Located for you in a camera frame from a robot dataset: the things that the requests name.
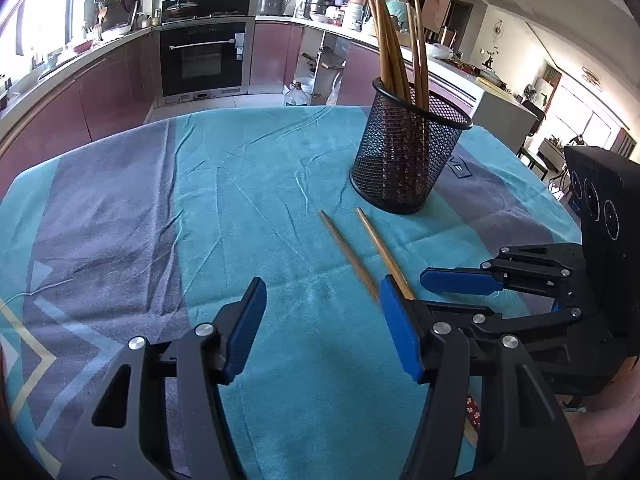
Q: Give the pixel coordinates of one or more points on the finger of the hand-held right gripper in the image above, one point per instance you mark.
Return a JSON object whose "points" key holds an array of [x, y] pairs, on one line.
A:
{"points": [[460, 282], [530, 325]]}

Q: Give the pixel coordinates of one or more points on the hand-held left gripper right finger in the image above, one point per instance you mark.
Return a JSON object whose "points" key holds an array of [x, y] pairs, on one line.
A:
{"points": [[400, 330]]}

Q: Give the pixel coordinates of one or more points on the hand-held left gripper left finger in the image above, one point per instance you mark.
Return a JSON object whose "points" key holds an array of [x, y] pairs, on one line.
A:
{"points": [[245, 330]]}

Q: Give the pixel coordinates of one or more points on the single chopstick red floral end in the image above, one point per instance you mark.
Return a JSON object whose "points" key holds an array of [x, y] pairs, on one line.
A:
{"points": [[347, 255], [385, 255]]}

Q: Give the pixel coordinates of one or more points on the black mesh utensil holder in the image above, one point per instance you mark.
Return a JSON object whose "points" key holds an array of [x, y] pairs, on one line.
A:
{"points": [[400, 170]]}

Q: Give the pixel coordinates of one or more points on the bundle of wooden chopsticks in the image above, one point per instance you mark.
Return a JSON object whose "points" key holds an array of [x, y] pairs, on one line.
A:
{"points": [[387, 50]]}

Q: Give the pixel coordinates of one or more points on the person's right forearm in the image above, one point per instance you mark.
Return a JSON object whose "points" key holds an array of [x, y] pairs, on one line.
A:
{"points": [[610, 425]]}

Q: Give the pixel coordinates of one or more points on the dark dining chair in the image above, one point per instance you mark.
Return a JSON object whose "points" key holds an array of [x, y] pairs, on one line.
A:
{"points": [[532, 160]]}

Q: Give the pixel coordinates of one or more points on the teal grey printed tablecloth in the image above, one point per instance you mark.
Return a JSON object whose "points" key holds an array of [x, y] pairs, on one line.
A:
{"points": [[250, 185]]}

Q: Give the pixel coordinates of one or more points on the round ceiling lamp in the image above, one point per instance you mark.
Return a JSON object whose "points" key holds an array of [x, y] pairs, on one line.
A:
{"points": [[592, 77]]}

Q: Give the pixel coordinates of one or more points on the clear water bottle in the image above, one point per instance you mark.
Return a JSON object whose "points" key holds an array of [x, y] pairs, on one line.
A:
{"points": [[296, 96]]}

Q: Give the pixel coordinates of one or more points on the black built-in oven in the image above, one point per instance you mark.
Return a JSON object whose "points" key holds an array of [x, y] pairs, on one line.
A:
{"points": [[205, 60]]}

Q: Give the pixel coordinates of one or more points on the purple kitchen cabinet counter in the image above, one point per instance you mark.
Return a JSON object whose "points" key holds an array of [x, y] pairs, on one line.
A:
{"points": [[110, 90]]}

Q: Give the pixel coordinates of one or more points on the steel pot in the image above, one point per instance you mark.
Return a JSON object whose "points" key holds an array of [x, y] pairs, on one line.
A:
{"points": [[317, 7]]}

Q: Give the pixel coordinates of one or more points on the silver box appliance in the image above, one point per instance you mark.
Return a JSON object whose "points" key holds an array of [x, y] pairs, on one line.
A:
{"points": [[275, 5]]}

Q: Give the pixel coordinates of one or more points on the kitchen window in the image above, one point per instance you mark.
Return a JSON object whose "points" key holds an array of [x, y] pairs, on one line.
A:
{"points": [[35, 15]]}

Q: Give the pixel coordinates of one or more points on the wall clock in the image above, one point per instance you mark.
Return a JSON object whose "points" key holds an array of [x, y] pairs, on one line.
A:
{"points": [[498, 30]]}

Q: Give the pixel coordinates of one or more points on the framed wall picture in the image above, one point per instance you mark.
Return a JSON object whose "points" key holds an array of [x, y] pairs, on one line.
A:
{"points": [[437, 10]]}

